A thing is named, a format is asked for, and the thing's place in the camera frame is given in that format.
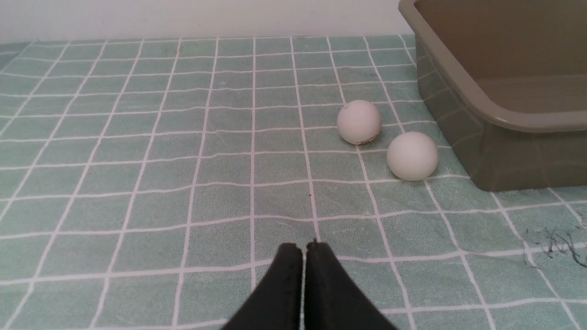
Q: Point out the green checkered tablecloth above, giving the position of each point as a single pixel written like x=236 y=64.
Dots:
x=147 y=183

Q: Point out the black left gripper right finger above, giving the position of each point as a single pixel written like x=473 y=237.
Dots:
x=332 y=300

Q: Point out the olive green plastic bin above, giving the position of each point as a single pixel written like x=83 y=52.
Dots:
x=506 y=82

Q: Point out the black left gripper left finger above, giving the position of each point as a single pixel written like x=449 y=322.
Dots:
x=276 y=302

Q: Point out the scuffed white table-tennis ball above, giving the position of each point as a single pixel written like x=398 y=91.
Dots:
x=359 y=122

